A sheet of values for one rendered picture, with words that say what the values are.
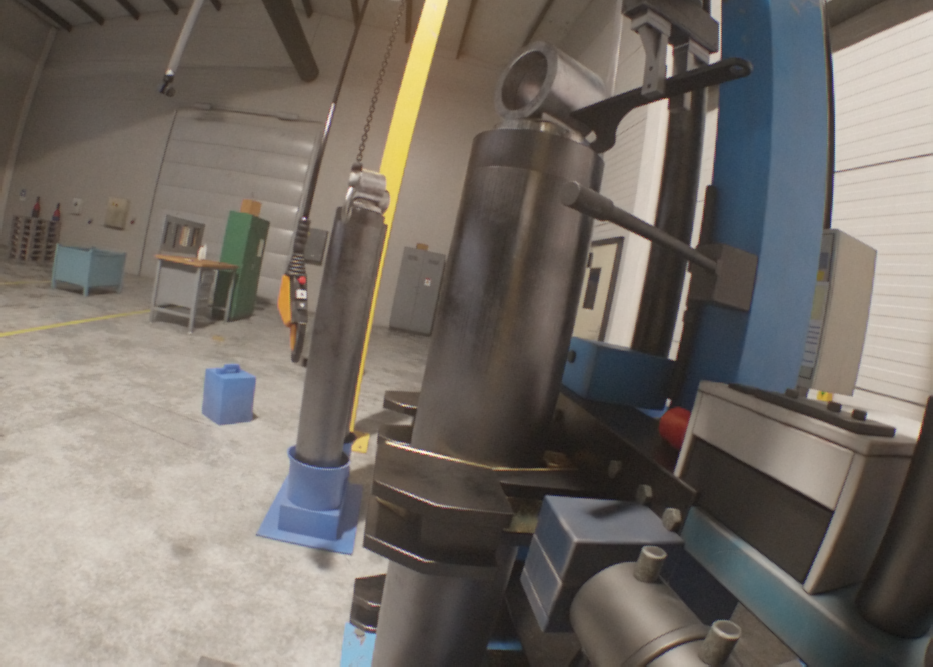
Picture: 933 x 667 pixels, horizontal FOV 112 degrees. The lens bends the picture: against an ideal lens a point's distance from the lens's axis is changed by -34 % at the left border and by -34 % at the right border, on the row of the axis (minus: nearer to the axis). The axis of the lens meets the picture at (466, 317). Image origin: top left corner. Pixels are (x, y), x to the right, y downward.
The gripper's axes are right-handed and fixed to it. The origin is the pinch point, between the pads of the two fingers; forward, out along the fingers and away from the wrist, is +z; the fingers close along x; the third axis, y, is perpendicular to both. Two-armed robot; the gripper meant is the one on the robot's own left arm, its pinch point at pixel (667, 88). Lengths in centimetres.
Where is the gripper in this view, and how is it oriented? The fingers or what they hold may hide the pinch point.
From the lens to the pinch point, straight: 59.6
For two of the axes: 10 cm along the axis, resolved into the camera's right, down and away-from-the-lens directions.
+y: -3.9, -1.3, 9.1
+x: -9.0, -1.6, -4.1
